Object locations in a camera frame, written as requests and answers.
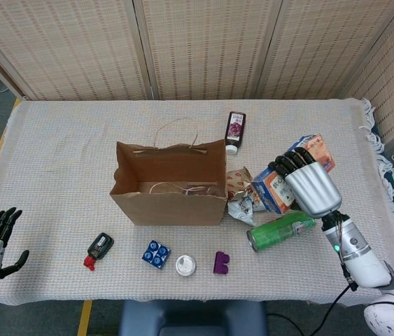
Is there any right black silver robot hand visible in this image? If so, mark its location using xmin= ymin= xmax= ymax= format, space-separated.
xmin=267 ymin=146 xmax=343 ymax=218

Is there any orange blue cookie box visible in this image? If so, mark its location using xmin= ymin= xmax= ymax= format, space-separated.
xmin=251 ymin=132 xmax=336 ymax=215

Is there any green chip can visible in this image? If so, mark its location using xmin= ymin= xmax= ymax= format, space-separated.
xmin=246 ymin=211 xmax=317 ymax=253

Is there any snack wrapper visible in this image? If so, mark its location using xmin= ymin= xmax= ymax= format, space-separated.
xmin=225 ymin=167 xmax=255 ymax=200

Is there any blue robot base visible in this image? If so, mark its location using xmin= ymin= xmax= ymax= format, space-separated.
xmin=118 ymin=300 xmax=267 ymax=336

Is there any dark object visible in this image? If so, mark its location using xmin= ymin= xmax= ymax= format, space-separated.
xmin=225 ymin=111 xmax=247 ymax=155

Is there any black ink bottle red cap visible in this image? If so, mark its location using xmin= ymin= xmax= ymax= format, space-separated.
xmin=83 ymin=232 xmax=115 ymax=271

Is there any brown paper bag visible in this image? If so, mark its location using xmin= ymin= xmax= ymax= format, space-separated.
xmin=108 ymin=118 xmax=228 ymax=228

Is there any clear round plastic container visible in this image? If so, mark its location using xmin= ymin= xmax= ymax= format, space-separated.
xmin=174 ymin=254 xmax=197 ymax=278

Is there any dark blue under cloth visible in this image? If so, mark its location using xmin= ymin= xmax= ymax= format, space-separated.
xmin=370 ymin=125 xmax=394 ymax=211

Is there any purple building block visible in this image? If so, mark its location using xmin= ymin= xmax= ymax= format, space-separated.
xmin=212 ymin=251 xmax=231 ymax=275

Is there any white woven tablecloth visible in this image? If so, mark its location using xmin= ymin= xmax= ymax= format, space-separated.
xmin=0 ymin=97 xmax=394 ymax=308

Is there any blue building block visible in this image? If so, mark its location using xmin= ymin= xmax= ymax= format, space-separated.
xmin=141 ymin=239 xmax=172 ymax=270

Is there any bamboo folding screen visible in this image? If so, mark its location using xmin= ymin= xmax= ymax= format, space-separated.
xmin=0 ymin=0 xmax=394 ymax=144

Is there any black floor cable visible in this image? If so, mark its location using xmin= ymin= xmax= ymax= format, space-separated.
xmin=267 ymin=312 xmax=302 ymax=335

